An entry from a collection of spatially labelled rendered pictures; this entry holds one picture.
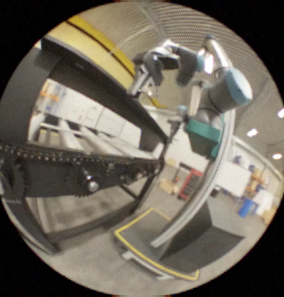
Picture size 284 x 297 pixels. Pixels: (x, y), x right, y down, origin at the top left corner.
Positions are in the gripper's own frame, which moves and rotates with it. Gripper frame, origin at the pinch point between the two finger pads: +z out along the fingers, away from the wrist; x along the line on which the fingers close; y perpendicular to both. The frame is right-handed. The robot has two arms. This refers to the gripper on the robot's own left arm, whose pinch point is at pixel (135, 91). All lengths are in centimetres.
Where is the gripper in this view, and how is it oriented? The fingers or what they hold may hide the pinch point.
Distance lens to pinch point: 27.6
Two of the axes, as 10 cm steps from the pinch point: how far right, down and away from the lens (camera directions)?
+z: -4.1, 9.1, 0.8
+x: -4.7, -1.4, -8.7
